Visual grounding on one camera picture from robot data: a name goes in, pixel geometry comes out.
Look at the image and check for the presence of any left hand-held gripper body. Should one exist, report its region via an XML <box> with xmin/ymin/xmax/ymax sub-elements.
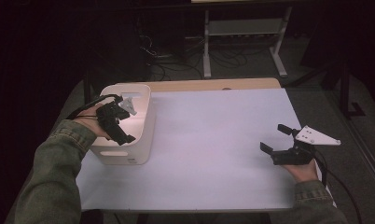
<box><xmin>96</xmin><ymin>95</ymin><xmax>138</xmax><ymax>140</ymax></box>

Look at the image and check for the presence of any bundle of floor cables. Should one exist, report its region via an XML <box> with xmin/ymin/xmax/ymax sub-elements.
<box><xmin>138</xmin><ymin>33</ymin><xmax>249</xmax><ymax>81</ymax></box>

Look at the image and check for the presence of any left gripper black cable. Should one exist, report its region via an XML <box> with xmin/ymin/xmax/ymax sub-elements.
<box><xmin>65</xmin><ymin>93</ymin><xmax>124</xmax><ymax>121</ymax></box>

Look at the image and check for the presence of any person's right hand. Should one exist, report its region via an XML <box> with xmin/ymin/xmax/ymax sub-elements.
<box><xmin>281</xmin><ymin>160</ymin><xmax>319</xmax><ymax>184</ymax></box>

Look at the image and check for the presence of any black stand leg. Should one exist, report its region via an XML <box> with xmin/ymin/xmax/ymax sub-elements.
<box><xmin>82</xmin><ymin>70</ymin><xmax>94</xmax><ymax>106</ymax></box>
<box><xmin>338</xmin><ymin>61</ymin><xmax>367</xmax><ymax>119</ymax></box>

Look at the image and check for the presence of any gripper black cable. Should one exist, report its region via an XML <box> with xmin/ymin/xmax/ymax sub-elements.
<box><xmin>314</xmin><ymin>150</ymin><xmax>363</xmax><ymax>224</ymax></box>
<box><xmin>65</xmin><ymin>93</ymin><xmax>124</xmax><ymax>121</ymax></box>

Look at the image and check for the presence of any aluminium rail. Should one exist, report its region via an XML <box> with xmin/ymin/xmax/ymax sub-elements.
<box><xmin>343</xmin><ymin>116</ymin><xmax>375</xmax><ymax>200</ymax></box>

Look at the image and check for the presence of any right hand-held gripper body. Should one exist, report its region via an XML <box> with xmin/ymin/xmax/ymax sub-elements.
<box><xmin>271</xmin><ymin>124</ymin><xmax>342</xmax><ymax>166</ymax></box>

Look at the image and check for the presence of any white board table cover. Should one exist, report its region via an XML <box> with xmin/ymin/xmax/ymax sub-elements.
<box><xmin>76</xmin><ymin>88</ymin><xmax>338</xmax><ymax>213</ymax></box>

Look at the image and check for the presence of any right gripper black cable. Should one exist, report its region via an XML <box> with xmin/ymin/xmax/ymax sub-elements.
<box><xmin>314</xmin><ymin>150</ymin><xmax>363</xmax><ymax>224</ymax></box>

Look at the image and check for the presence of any person's left hand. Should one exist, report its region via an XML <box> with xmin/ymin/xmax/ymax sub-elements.
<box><xmin>73</xmin><ymin>104</ymin><xmax>114</xmax><ymax>141</ymax></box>

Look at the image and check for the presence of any white plastic bin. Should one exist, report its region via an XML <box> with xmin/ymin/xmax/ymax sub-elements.
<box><xmin>90</xmin><ymin>83</ymin><xmax>157</xmax><ymax>166</ymax></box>

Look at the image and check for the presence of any white metal stand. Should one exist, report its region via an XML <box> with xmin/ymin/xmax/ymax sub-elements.
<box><xmin>201</xmin><ymin>5</ymin><xmax>294</xmax><ymax>79</ymax></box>

